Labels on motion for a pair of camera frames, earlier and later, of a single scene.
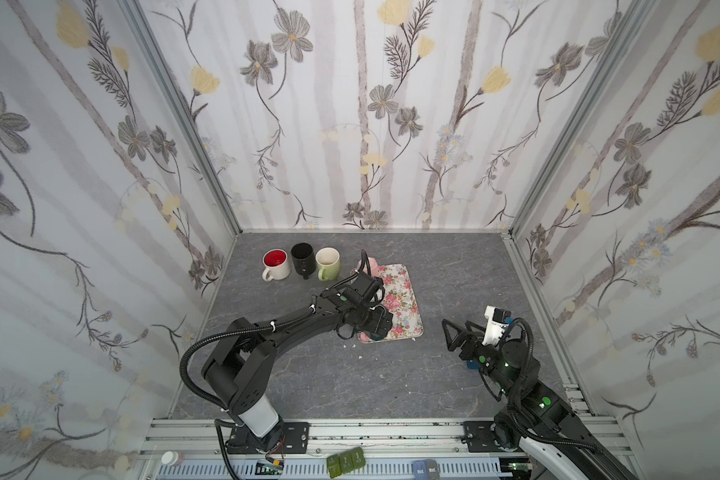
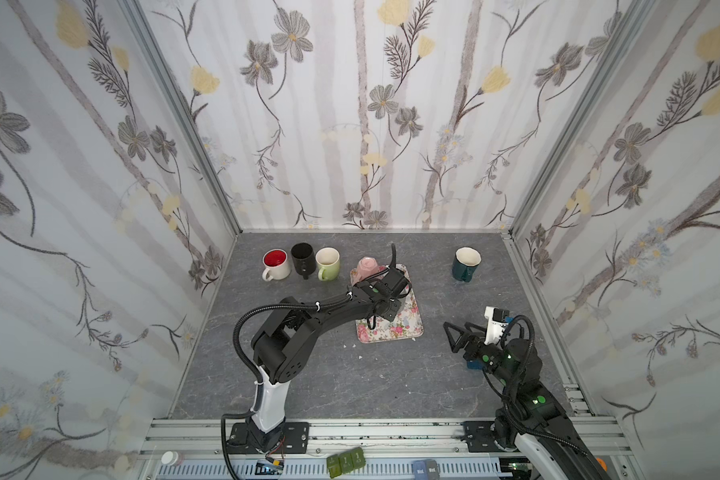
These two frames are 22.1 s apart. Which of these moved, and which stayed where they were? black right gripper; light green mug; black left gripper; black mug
Moved: black left gripper
Stayed: black right gripper; light green mug; black mug
